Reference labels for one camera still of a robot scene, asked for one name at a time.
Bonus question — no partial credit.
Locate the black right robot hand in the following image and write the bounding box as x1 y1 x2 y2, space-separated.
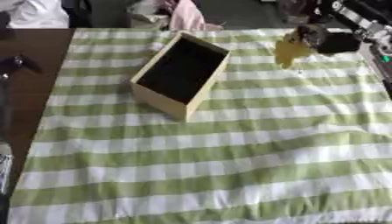
294 24 363 55

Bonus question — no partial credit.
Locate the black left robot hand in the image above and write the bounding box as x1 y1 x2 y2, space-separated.
0 53 46 75

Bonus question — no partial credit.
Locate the yellow soft toy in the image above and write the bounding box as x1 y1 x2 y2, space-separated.
272 32 319 70

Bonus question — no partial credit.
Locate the tan cardboard box black inside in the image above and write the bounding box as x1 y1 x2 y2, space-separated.
129 31 233 123

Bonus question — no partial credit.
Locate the grey bag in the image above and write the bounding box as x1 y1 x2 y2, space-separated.
125 0 172 29

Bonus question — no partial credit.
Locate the pink cloth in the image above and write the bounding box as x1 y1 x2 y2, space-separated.
166 0 226 32

